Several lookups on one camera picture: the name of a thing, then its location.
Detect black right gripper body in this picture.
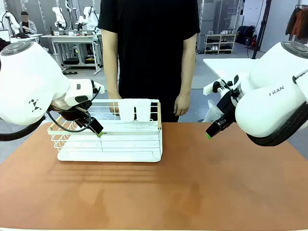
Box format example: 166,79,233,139
216,92,239,124

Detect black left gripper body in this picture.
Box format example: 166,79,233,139
71,107,94,128

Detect white wire dish rack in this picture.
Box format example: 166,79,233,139
47,98,163,163

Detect person's right forearm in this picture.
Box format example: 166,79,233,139
101,28,121,99

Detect person's left forearm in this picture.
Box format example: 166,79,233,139
177,32,198,99

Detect person's right hand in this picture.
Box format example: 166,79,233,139
107,92,123,116

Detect person's left hand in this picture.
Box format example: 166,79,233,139
173,93,191,116

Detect clear plastic bag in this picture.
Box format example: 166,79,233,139
204,100,226,123

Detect white desk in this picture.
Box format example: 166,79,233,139
203,57,259,84

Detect white cutlery holder cups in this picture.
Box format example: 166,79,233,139
117,98,152,122

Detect light wooden shoe rack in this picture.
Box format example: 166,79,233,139
204,33,236,55

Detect dark backpacks pile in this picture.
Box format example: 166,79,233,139
237,25,256,45

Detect white metal workbench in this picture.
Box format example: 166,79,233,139
40,33,103,73

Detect black slanted stand pole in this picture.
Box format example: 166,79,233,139
251,0,272,60

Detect person's black t-shirt torso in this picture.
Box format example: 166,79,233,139
97,0,202,123

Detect seated person in grey top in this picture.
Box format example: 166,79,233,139
19,11,39,36

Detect olive hanging jacket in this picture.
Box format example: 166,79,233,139
285,7,299,37

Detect rust hanging jacket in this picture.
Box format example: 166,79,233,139
296,8,308,40

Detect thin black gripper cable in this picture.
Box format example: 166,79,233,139
45,86,102,133

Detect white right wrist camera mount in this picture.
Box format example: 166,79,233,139
203,79,228,96

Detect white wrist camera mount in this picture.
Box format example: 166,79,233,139
203,79,228,96
92,80,105,94

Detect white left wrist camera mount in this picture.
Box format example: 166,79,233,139
92,80,105,94

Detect black right arm cable sleeve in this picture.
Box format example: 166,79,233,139
245,101,308,147

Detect black arm cable sleeve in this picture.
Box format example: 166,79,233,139
0,114,46,142
245,101,308,147

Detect black left arm cable sleeve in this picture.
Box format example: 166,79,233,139
0,114,46,142

